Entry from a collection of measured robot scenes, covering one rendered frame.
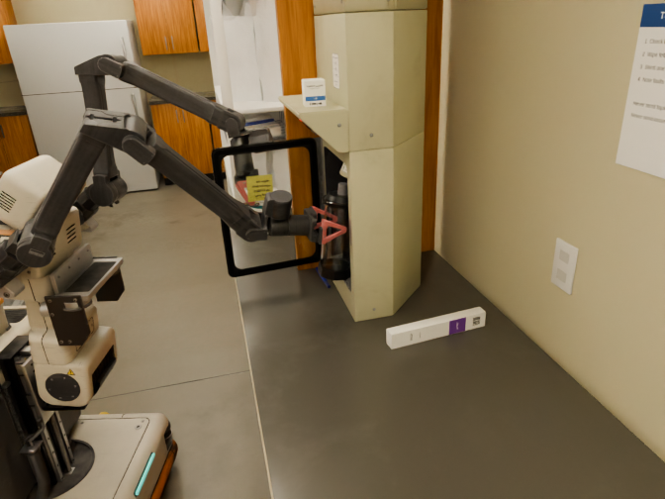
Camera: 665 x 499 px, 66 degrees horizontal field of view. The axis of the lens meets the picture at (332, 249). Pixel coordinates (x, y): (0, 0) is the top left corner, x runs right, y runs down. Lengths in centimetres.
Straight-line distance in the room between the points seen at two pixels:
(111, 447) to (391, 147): 154
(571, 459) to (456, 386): 27
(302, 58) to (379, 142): 42
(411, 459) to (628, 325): 50
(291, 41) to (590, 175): 87
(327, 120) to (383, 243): 35
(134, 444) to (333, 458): 126
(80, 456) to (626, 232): 192
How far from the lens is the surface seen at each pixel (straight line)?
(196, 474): 241
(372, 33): 123
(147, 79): 165
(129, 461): 214
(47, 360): 176
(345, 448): 107
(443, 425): 112
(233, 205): 132
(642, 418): 123
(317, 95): 128
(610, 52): 116
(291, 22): 156
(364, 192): 128
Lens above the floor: 170
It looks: 24 degrees down
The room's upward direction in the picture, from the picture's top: 3 degrees counter-clockwise
